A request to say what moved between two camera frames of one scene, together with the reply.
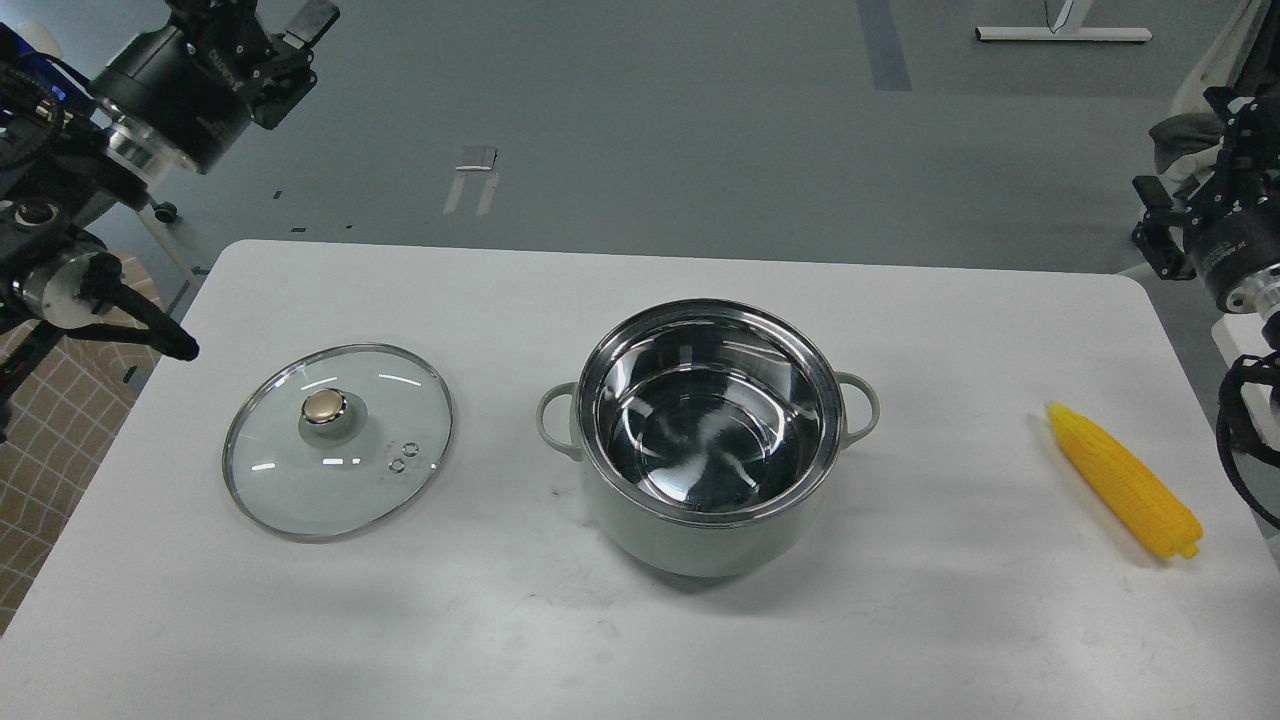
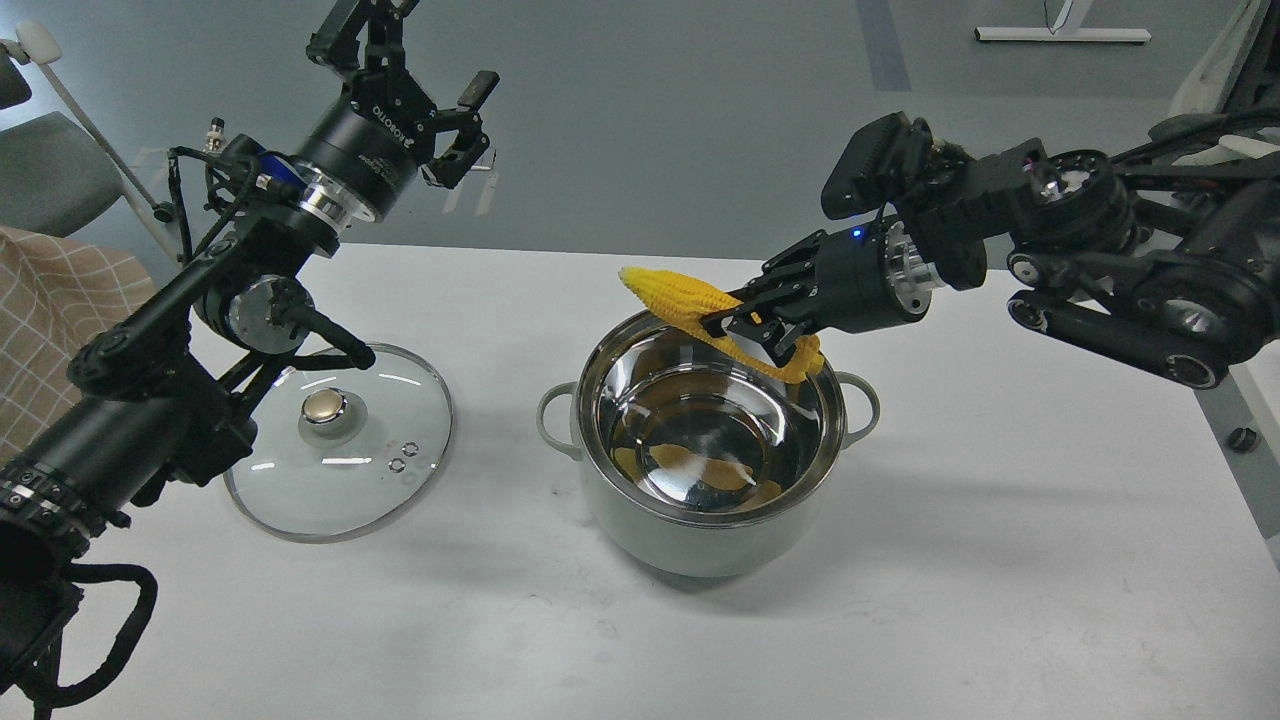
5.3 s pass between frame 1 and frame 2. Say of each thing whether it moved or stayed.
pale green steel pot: stayed
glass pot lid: stayed
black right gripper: moved
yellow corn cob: moved
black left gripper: moved
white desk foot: stayed
